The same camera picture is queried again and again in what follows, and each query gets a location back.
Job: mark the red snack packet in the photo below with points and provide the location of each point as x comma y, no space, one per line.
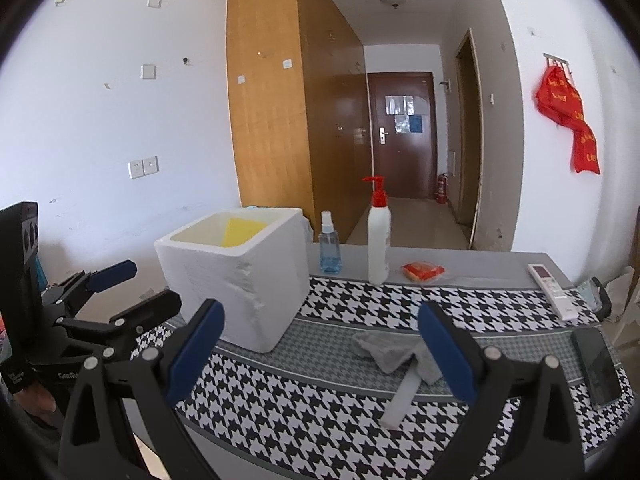
422,271

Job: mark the white wall switch beside socket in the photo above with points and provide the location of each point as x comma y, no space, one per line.
150,165

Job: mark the grey cloth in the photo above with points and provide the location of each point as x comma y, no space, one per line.
385,347

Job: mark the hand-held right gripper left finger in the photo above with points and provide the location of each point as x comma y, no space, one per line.
195,355

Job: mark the wooden wardrobe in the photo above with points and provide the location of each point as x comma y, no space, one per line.
275,110

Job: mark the dark brown door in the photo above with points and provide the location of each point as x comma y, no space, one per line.
400,160

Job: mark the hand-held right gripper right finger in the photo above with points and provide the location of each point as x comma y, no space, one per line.
447,355

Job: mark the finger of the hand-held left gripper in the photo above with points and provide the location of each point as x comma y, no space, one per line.
150,305
117,270

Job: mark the papers on door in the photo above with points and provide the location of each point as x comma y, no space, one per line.
402,112

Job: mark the white wall switch plate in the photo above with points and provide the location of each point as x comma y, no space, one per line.
148,71

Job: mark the white remote control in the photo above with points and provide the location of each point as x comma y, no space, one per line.
552,290

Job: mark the black smartphone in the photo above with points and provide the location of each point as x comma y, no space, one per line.
597,367

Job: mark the white foam strip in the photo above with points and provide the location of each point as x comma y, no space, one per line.
400,405

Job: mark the houndstooth tablecloth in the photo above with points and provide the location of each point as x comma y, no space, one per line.
320,410

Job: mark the white foam box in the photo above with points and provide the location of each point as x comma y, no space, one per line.
225,290

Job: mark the wooden side door frame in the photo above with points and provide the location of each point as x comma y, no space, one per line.
477,135

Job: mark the small wall shelf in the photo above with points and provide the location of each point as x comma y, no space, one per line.
446,85

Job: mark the clear blue spray bottle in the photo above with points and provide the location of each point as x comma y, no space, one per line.
329,255

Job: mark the red fire extinguisher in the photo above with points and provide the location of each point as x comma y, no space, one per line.
441,190

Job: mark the white wall socket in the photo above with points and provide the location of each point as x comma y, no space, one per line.
135,169

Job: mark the white lotion bottle red pump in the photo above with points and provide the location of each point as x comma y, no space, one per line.
379,240

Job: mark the red plastic bag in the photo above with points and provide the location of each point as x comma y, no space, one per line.
565,105

